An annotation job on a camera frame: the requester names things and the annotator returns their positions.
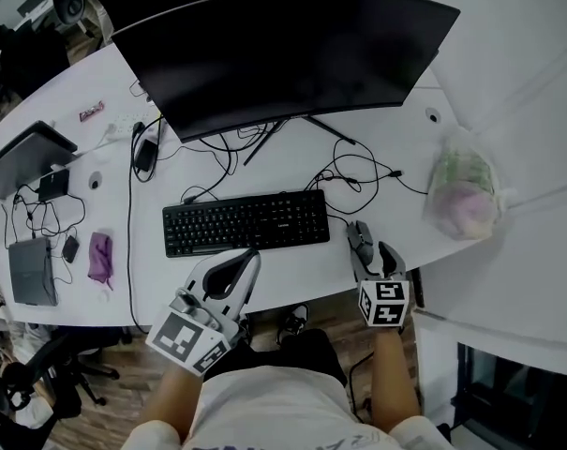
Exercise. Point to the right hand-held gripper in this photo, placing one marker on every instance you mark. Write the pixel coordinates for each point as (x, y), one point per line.
(386, 303)

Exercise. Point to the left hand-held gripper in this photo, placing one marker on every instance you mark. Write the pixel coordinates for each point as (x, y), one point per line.
(184, 340)

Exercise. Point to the grey and black mouse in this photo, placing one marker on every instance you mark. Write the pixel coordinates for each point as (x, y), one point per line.
(360, 242)

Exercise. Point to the person's right forearm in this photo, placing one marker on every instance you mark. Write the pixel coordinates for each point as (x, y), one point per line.
(395, 378)

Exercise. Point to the person's left forearm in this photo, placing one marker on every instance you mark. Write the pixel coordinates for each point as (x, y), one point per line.
(170, 401)

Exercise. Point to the small black mouse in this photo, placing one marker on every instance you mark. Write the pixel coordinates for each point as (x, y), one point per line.
(70, 249)

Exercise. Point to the black keyboard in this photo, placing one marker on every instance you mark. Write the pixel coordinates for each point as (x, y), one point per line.
(245, 223)

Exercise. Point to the person's right shoe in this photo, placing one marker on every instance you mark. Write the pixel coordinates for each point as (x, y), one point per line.
(293, 321)

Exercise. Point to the person's black shorts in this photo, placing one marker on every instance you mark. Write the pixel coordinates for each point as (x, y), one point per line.
(302, 354)

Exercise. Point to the clear plastic bag with food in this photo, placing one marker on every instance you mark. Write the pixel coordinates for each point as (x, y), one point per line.
(461, 190)

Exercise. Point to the purple cloth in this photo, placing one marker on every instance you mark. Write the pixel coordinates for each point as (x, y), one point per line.
(100, 256)

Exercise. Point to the person's white shirt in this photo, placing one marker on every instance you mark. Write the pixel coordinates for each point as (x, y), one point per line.
(283, 410)

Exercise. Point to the black power adapter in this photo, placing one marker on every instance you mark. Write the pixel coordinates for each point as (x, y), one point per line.
(145, 154)

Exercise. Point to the black office chair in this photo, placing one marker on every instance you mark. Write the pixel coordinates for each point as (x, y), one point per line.
(34, 61)
(77, 368)

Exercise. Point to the dark glass window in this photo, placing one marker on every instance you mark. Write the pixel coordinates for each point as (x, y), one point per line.
(508, 401)

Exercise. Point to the white power strip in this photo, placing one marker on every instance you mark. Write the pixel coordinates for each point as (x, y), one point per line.
(123, 124)

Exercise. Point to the small black box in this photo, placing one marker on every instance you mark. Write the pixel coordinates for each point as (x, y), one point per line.
(54, 184)

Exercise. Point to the grey closed laptop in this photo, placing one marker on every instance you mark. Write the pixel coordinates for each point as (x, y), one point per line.
(30, 272)

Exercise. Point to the pink snack packet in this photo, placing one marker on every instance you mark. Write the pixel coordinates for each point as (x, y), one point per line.
(92, 111)

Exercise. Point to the black curved monitor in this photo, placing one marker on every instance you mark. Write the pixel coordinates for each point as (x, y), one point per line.
(283, 59)

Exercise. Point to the grey monitor on left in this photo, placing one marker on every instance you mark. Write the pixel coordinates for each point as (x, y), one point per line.
(25, 157)

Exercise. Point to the grey round chair back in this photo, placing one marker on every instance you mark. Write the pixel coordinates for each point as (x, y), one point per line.
(68, 0)

